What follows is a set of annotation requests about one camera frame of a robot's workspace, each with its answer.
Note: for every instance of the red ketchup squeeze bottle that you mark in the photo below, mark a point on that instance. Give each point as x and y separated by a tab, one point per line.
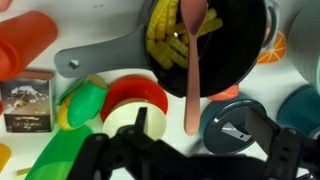
23	43

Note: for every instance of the small brown printed box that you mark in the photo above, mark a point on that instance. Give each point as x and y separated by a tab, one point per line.
26	106

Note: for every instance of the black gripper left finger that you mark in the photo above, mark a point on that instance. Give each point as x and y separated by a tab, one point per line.
140	156

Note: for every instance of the green toy corn cob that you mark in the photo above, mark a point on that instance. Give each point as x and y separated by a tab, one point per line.
86	103

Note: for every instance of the yellow toy fries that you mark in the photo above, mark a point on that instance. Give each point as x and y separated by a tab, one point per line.
166	50

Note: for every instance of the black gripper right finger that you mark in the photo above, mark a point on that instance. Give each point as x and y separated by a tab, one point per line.
290	153

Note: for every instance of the red round toy piece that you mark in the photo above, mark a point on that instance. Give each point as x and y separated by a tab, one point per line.
136	90

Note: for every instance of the cream egg-shaped toy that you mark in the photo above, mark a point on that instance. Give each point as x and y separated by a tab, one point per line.
123	120

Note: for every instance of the green plastic cup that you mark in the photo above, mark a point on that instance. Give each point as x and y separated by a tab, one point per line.
56	156

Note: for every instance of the small dark teal pan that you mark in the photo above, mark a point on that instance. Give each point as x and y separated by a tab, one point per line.
216	136

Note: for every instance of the orange-red toy piece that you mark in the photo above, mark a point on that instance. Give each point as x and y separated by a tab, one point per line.
225	94

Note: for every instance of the pink plastic spoon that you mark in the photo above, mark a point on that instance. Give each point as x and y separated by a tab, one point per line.
192	83

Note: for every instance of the toy orange slice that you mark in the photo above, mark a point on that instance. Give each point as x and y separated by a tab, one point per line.
273	50

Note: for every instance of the pink plastic spatula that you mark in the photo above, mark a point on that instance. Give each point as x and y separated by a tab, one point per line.
4	4

